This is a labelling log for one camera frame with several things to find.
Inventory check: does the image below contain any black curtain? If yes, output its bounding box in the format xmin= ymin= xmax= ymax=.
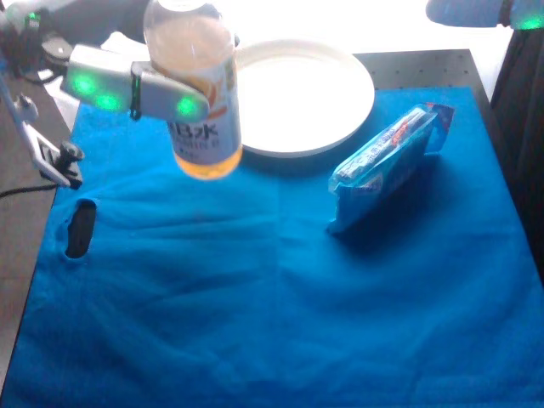
xmin=490 ymin=25 xmax=544 ymax=284

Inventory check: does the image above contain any white stand with black clamp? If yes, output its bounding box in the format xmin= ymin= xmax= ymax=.
xmin=0 ymin=63 xmax=86 ymax=190

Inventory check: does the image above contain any orange vitamin drink bottle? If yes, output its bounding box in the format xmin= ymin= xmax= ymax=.
xmin=142 ymin=0 xmax=244 ymax=182

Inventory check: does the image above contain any white round plate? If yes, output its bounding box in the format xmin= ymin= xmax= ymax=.
xmin=231 ymin=39 xmax=377 ymax=159

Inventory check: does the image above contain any blue table cloth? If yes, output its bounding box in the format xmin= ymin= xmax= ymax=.
xmin=0 ymin=87 xmax=544 ymax=408

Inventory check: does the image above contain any black cable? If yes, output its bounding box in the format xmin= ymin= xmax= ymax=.
xmin=0 ymin=182 xmax=60 ymax=200

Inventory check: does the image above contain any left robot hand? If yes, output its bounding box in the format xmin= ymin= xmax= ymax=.
xmin=59 ymin=44 xmax=213 ymax=123

